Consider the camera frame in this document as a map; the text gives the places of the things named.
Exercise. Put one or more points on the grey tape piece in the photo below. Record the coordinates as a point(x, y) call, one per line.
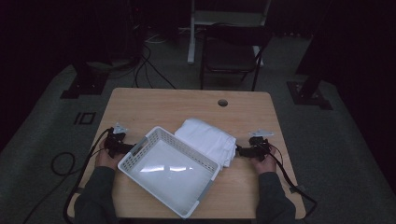
point(298, 188)

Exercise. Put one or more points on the person's right hand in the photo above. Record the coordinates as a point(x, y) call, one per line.
point(266, 166)

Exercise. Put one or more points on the person's left hand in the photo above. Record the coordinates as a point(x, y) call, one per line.
point(106, 160)

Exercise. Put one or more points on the white plastic basket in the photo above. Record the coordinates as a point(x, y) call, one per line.
point(169, 177)

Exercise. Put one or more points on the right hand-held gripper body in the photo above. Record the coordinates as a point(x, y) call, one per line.
point(258, 146)

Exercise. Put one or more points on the white cloth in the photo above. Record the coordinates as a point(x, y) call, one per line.
point(205, 138)

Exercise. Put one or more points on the black folding chair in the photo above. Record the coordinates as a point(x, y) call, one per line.
point(230, 56)

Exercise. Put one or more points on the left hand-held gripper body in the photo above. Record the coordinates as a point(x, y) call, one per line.
point(115, 143)

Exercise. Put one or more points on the black stand with base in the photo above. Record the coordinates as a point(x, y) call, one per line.
point(85, 84)
point(308, 93)

